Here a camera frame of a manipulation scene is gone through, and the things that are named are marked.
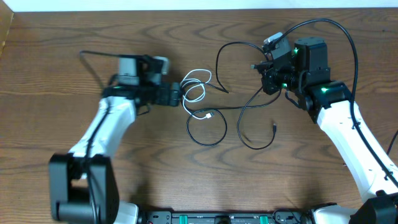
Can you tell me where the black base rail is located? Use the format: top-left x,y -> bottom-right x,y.
136,208 -> 314,224

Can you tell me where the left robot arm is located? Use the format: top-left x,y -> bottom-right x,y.
49,55 -> 182,223

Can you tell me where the black usb cable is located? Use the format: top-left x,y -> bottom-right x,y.
185,41 -> 282,151

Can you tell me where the white usb cable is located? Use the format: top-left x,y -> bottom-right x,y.
179,68 -> 215,120

